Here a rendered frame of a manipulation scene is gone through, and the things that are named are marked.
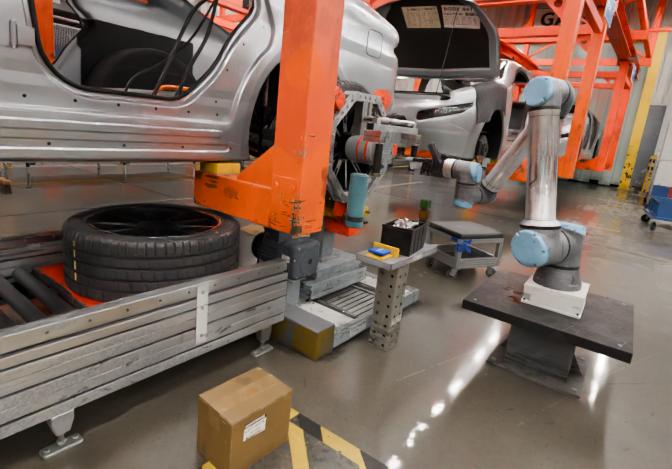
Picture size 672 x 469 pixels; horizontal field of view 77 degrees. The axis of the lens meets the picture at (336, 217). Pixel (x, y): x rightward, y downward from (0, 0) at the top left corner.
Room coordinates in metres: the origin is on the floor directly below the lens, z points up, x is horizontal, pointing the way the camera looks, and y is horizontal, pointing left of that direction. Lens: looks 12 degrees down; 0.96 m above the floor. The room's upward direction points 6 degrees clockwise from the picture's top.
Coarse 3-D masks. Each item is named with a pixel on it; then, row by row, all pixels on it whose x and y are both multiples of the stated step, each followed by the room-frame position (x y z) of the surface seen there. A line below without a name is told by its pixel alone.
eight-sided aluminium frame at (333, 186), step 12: (348, 96) 2.06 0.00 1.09; (360, 96) 2.12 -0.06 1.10; (372, 96) 2.19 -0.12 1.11; (348, 108) 2.04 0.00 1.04; (372, 108) 2.28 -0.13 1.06; (336, 120) 1.97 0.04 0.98; (384, 168) 2.35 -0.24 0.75; (336, 180) 2.01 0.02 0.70; (372, 180) 2.30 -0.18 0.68; (336, 192) 2.03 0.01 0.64
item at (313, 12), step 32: (288, 0) 1.66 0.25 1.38; (320, 0) 1.59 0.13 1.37; (288, 32) 1.65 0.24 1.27; (320, 32) 1.60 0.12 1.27; (288, 64) 1.64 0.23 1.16; (320, 64) 1.61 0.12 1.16; (288, 96) 1.63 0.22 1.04; (320, 96) 1.63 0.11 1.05; (288, 128) 1.63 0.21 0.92; (320, 128) 1.64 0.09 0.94; (288, 160) 1.62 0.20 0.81; (320, 160) 1.66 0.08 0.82; (288, 192) 1.60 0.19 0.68; (320, 192) 1.67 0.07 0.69; (288, 224) 1.59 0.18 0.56; (320, 224) 1.69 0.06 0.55
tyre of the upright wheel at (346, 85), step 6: (342, 84) 2.13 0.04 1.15; (348, 84) 2.16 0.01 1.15; (354, 84) 2.20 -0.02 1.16; (360, 84) 2.25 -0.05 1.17; (342, 90) 2.13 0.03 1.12; (348, 90) 2.17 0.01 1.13; (354, 90) 2.21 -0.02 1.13; (360, 90) 2.25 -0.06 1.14; (366, 90) 2.29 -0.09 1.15; (330, 198) 2.12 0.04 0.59; (330, 204) 2.13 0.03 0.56
